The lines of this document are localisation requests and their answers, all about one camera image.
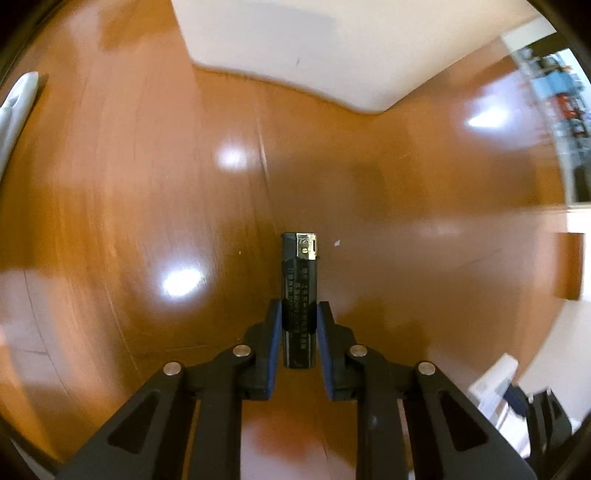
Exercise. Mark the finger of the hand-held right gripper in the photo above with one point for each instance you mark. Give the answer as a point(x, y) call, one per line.
point(517, 400)

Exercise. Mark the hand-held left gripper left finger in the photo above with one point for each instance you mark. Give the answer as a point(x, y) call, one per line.
point(275, 350)

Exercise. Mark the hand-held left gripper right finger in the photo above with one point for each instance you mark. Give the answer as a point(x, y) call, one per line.
point(324, 355)

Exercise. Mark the small white box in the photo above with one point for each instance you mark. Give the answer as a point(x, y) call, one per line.
point(491, 385)

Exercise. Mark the black lighter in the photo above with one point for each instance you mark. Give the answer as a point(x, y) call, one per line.
point(300, 300)

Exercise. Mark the white slipper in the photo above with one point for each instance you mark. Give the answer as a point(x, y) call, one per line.
point(16, 115)

